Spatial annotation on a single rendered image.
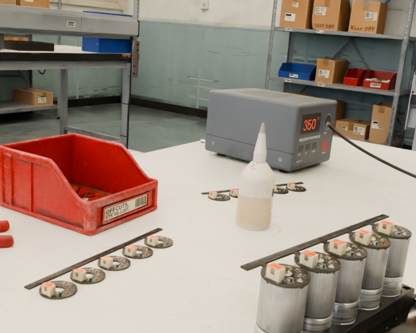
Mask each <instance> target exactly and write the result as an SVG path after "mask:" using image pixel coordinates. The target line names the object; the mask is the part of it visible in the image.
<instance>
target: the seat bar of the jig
mask: <svg viewBox="0 0 416 333"><path fill-rule="evenodd" d="M414 290H415V289H414V288H412V287H410V286H408V285H405V284H402V287H401V293H400V295H399V296H397V297H384V296H381V300H380V307H379V308H378V309H374V310H361V309H358V311H357V319H356V322H354V323H353V324H348V325H338V324H331V330H330V333H365V332H367V331H369V330H370V329H372V328H374V327H375V326H376V325H378V324H380V323H381V322H382V321H384V320H386V319H387V318H389V317H390V316H392V315H393V314H395V313H397V312H398V311H400V310H401V309H402V308H404V307H406V306H407V305H409V304H410V303H412V301H413V294H414Z"/></svg>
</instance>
